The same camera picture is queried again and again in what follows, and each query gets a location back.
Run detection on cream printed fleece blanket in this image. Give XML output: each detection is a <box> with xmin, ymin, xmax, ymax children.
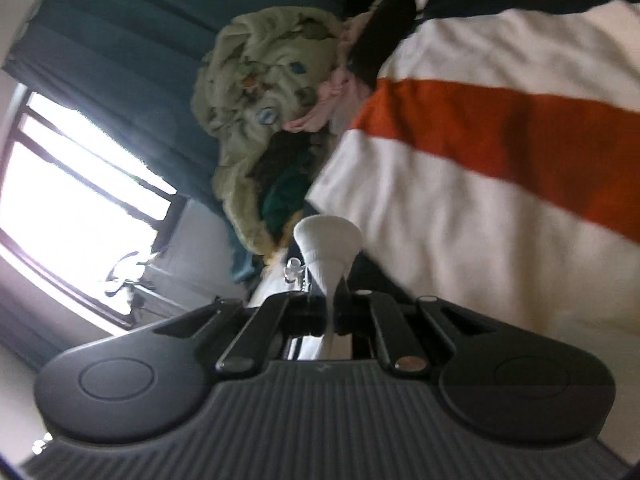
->
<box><xmin>192</xmin><ymin>6</ymin><xmax>346</xmax><ymax>256</ymax></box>

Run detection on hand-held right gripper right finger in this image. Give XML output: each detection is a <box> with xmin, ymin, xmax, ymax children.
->
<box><xmin>332</xmin><ymin>290</ymin><xmax>496</xmax><ymax>378</ymax></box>

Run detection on wide teal curtain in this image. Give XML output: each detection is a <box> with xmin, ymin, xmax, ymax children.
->
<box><xmin>2</xmin><ymin>0</ymin><xmax>346</xmax><ymax>283</ymax></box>

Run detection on dark sofa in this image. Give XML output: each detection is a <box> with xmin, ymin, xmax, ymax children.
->
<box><xmin>342</xmin><ymin>0</ymin><xmax>431</xmax><ymax>86</ymax></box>

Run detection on white garment steamer stand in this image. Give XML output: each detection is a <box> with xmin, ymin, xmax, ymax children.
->
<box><xmin>104</xmin><ymin>251</ymin><xmax>157</xmax><ymax>311</ymax></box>

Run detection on striped bed blanket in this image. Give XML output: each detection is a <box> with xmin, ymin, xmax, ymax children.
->
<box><xmin>305</xmin><ymin>0</ymin><xmax>640</xmax><ymax>351</ymax></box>

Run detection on dark brown garment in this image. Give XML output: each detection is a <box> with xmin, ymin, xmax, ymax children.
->
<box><xmin>250</xmin><ymin>132</ymin><xmax>313</xmax><ymax>186</ymax></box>

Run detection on white pants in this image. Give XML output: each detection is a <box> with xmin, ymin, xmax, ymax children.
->
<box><xmin>292</xmin><ymin>216</ymin><xmax>363</xmax><ymax>361</ymax></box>

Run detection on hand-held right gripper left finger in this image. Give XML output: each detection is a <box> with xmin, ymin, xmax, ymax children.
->
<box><xmin>152</xmin><ymin>292</ymin><xmax>328</xmax><ymax>378</ymax></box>

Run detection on green garment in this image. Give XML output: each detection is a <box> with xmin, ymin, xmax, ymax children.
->
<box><xmin>262</xmin><ymin>160</ymin><xmax>321</xmax><ymax>238</ymax></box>

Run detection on dark framed window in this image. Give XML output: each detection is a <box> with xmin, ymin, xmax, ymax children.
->
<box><xmin>0</xmin><ymin>85</ymin><xmax>188</xmax><ymax>333</ymax></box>

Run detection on pink garment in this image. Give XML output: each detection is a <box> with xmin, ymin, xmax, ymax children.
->
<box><xmin>285</xmin><ymin>10</ymin><xmax>381</xmax><ymax>133</ymax></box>

